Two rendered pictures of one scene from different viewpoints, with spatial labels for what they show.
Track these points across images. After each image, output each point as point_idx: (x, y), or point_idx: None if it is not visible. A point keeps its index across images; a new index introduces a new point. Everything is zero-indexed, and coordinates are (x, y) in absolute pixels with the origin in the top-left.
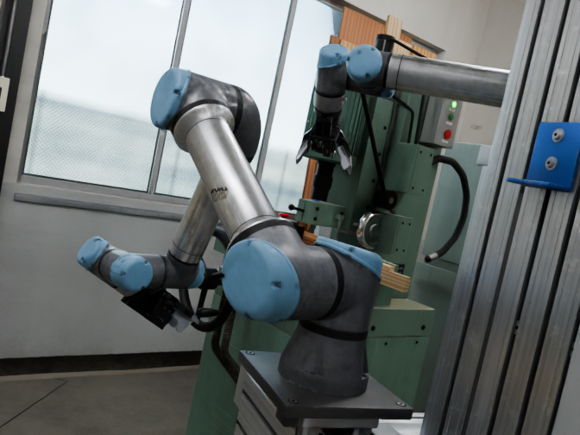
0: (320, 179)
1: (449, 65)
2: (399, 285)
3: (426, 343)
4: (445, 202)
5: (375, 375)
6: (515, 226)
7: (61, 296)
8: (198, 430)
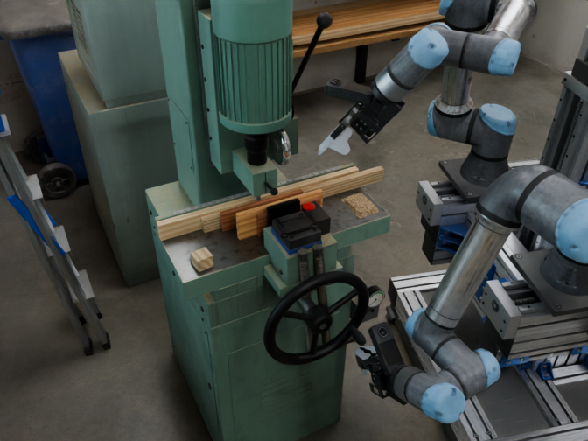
0: (267, 142)
1: (520, 21)
2: (378, 178)
3: None
4: (108, 33)
5: None
6: None
7: None
8: (245, 416)
